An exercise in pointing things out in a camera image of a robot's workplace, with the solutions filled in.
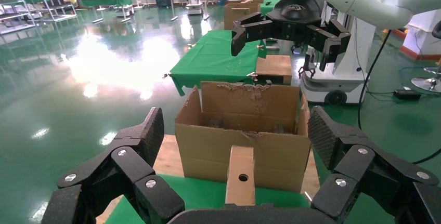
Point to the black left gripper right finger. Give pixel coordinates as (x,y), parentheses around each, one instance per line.
(361,170)

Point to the plain green tablecloth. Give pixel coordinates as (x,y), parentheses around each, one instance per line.
(213,57)

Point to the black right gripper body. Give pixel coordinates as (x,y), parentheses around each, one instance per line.
(296,12)

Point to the flat closed cardboard box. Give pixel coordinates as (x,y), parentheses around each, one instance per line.
(274,67)

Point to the white wheeled robot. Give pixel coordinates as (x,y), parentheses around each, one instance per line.
(355,57)

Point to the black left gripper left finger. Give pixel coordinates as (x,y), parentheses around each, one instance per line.
(131,167)

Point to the black power adapter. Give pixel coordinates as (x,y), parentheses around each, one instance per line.
(407,94)

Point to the small cardboard box with hole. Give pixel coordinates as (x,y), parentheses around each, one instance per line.
(237,160)

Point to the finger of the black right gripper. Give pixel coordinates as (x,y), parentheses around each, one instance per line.
(249,31)
(330,41)

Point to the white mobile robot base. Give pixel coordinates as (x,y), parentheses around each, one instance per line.
(194,8)

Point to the tall brown shipping carton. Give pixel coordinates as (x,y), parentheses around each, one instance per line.
(237,14)

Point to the white partition with red base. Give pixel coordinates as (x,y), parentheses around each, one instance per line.
(422,40)

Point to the chrome chair base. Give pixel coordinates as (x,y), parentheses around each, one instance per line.
(427,84)

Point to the silver binder clip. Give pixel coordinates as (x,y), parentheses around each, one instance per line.
(254,75)
(191,46)

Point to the green cloth covered table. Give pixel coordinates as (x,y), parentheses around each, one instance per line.
(105,0)
(268,6)

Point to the large open cardboard carton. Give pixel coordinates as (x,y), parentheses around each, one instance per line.
(206,153)

